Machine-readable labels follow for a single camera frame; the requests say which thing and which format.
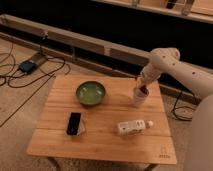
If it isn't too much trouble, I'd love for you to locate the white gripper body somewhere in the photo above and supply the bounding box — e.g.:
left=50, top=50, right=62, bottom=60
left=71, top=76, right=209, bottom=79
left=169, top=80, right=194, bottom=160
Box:
left=140, top=64, right=162, bottom=85

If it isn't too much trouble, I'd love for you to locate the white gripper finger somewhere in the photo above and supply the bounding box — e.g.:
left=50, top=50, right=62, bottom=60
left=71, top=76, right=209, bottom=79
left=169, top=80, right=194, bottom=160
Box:
left=143, top=84, right=149, bottom=92
left=134, top=76, right=141, bottom=88

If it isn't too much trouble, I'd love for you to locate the dark red pepper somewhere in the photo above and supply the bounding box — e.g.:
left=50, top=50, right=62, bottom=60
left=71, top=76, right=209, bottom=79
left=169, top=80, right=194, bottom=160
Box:
left=140, top=85, right=148, bottom=94

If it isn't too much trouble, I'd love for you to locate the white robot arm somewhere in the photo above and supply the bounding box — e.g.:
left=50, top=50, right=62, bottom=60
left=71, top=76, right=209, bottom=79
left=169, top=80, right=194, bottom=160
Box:
left=133, top=48, right=213, bottom=171

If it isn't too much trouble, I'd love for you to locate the green ceramic bowl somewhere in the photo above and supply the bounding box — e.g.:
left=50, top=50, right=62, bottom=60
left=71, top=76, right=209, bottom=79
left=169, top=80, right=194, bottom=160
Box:
left=76, top=81, right=106, bottom=106

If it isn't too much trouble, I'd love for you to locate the white plastic bottle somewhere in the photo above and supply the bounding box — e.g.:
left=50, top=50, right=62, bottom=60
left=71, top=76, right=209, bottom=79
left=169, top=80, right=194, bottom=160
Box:
left=117, top=120, right=154, bottom=135

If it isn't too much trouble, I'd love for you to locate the wooden folding table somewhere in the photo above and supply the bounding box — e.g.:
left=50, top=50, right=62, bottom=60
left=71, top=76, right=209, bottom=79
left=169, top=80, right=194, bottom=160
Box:
left=27, top=75, right=177, bottom=164

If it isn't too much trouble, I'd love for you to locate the black smartphone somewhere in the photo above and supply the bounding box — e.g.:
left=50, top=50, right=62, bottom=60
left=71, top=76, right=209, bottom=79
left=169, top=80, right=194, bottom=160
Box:
left=66, top=112, right=81, bottom=135

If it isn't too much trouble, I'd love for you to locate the black power adapter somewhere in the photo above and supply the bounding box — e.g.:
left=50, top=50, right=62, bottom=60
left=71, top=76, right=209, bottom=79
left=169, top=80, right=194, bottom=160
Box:
left=18, top=60, right=37, bottom=74

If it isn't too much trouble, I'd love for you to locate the long metal baseboard rail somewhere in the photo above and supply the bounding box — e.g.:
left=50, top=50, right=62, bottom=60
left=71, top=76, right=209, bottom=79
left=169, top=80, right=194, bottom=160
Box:
left=0, top=13, right=213, bottom=105

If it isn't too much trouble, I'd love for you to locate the black floor cable right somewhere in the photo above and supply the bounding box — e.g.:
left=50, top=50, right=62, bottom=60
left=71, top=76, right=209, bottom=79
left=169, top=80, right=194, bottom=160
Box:
left=171, top=89, right=198, bottom=122

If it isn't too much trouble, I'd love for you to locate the black floor cable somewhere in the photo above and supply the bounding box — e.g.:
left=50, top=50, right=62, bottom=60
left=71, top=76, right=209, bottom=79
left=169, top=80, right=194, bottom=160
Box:
left=171, top=89, right=198, bottom=122
left=0, top=39, right=72, bottom=128

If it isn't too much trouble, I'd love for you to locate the black floor cable left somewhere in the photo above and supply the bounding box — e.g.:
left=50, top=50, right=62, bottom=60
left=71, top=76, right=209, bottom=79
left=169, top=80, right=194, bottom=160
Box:
left=0, top=39, right=72, bottom=128

